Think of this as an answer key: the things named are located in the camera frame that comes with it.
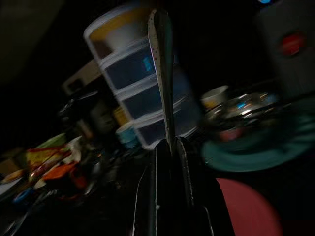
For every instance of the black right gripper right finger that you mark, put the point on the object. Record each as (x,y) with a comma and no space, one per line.
(192,196)

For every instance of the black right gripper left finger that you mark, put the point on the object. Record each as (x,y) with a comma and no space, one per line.
(157,196)

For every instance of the pink plate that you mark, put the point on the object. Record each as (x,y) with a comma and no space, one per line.
(246,211)

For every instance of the teal plate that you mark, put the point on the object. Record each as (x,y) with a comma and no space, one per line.
(246,157)

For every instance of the small blue white cup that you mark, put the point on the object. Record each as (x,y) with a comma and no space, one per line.
(126,136)

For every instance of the dark jar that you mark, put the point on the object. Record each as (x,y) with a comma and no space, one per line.
(103,115)

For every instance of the shiny steel bowl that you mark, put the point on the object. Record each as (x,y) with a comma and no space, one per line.
(246,110)

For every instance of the white patterned cup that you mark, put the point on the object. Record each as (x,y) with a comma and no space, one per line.
(214,97)

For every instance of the yellow red snack packet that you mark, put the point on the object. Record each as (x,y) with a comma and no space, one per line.
(46,157)

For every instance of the white tiered storage container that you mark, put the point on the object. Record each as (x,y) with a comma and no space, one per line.
(128,73)

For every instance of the blue round lid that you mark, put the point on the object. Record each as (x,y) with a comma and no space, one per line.
(22,196)

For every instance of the grey canister with red logo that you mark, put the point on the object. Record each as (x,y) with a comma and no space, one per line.
(270,61)

